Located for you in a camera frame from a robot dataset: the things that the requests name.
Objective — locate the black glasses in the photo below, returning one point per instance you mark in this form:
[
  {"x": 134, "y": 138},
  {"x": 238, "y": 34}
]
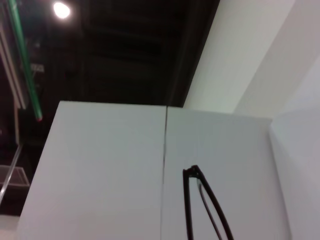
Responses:
[{"x": 186, "y": 205}]

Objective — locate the green ceiling pipe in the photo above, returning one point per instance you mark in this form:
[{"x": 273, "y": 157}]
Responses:
[{"x": 26, "y": 67}]

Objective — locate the round ceiling lamp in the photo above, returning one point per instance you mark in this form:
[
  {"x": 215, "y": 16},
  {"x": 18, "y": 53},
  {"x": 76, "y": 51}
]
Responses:
[{"x": 61, "y": 10}]

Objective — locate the ceiling vent grille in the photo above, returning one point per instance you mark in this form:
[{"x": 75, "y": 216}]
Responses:
[{"x": 20, "y": 176}]

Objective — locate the slim metal pole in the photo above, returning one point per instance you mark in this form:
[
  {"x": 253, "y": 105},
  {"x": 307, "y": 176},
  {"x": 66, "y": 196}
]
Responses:
[{"x": 10, "y": 172}]

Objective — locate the white ceiling rail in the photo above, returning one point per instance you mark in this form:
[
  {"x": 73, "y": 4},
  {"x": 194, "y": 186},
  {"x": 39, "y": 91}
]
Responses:
[{"x": 12, "y": 75}]

